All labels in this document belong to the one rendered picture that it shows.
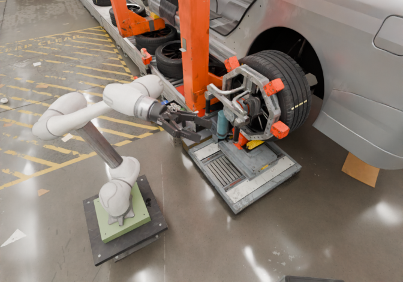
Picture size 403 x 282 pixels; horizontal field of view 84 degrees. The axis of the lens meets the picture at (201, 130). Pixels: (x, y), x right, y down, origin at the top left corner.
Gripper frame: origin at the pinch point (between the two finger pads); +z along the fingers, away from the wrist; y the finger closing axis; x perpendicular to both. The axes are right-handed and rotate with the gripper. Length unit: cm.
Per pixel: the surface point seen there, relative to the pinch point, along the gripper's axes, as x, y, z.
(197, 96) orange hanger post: -27, -113, -36
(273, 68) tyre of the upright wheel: 18, -81, 16
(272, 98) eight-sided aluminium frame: 2, -76, 22
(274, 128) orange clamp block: -15, -72, 30
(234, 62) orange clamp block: 13, -95, -11
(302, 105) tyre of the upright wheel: 2, -84, 42
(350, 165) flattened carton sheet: -58, -166, 125
